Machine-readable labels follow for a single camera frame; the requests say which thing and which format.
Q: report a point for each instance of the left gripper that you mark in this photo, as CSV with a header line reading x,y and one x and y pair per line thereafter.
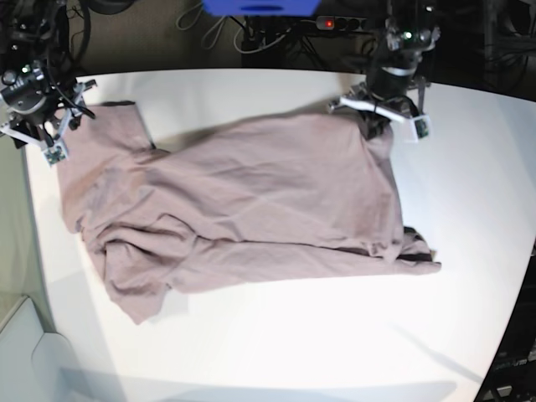
x,y
399,108

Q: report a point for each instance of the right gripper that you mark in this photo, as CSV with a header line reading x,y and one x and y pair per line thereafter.
x,y
38,111

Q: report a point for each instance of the mauve t-shirt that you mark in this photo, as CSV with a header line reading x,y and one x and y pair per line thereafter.
x,y
276,198

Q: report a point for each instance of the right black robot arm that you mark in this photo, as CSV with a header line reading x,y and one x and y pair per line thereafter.
x,y
35,39

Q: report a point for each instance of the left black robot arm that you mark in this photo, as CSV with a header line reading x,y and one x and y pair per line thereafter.
x,y
392,91

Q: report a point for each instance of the blue box overhead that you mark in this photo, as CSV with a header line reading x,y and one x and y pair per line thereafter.
x,y
260,7

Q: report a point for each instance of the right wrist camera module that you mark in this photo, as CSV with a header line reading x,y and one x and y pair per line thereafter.
x,y
55,154

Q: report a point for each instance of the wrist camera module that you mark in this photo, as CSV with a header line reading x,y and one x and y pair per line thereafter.
x,y
55,154
420,128

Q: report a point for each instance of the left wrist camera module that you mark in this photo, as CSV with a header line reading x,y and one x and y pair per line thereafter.
x,y
420,128

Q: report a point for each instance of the white power strip red switch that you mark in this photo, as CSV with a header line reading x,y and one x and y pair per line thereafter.
x,y
342,24

